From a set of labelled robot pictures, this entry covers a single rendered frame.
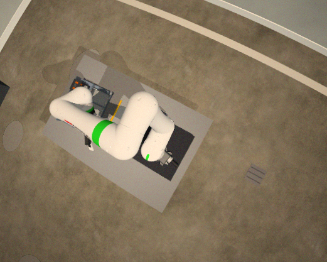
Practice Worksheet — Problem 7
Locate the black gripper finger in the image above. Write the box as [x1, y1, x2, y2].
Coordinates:
[85, 135, 94, 151]

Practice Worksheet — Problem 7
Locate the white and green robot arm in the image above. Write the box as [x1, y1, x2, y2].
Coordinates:
[50, 86, 179, 167]

